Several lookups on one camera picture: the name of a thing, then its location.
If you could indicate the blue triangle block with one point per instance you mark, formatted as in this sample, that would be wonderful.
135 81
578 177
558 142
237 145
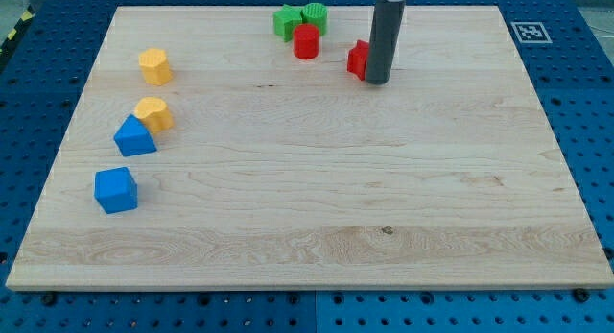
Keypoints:
133 138

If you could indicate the green cylinder block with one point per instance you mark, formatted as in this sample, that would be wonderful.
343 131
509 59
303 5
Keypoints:
316 14

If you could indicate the red star block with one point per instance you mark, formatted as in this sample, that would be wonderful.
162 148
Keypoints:
357 59

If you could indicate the green star block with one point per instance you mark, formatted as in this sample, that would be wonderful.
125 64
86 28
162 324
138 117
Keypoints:
285 20

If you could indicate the yellow hexagon block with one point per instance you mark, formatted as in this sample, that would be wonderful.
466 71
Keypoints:
155 66

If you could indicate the light wooden board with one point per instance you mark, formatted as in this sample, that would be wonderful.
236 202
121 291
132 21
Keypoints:
291 174

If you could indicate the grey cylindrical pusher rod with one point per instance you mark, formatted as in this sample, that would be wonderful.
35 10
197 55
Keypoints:
385 27

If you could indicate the blue cube block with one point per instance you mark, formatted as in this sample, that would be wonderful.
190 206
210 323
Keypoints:
115 190

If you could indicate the red cylinder block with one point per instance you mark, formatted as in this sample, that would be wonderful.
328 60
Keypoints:
306 41

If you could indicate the white fiducial marker tag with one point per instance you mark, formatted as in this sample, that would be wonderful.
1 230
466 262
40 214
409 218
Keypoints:
531 32

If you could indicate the yellow heart block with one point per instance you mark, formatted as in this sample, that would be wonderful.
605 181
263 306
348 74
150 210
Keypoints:
154 114

